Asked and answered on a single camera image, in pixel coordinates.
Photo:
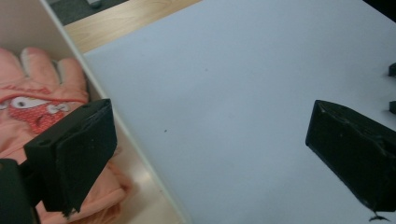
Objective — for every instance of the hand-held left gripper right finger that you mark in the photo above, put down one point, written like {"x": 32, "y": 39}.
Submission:
{"x": 355, "y": 149}

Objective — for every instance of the pink glove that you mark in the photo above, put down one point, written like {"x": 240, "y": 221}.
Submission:
{"x": 34, "y": 77}

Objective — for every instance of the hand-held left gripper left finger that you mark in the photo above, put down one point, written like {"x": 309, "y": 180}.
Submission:
{"x": 77, "y": 149}

